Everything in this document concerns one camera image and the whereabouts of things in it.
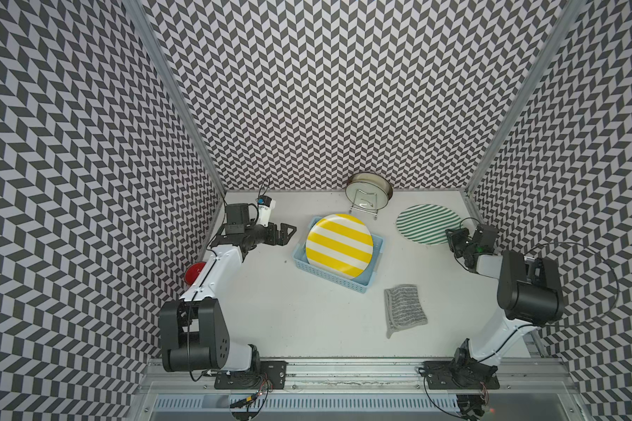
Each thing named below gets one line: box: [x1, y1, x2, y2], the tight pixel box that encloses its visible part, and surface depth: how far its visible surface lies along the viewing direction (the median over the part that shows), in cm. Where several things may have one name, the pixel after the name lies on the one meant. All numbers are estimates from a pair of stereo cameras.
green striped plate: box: [395, 203, 462, 245], surface depth 100 cm
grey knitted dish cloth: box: [384, 284, 429, 339], surface depth 85 cm
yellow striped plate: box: [305, 213, 374, 280], surface depth 100 cm
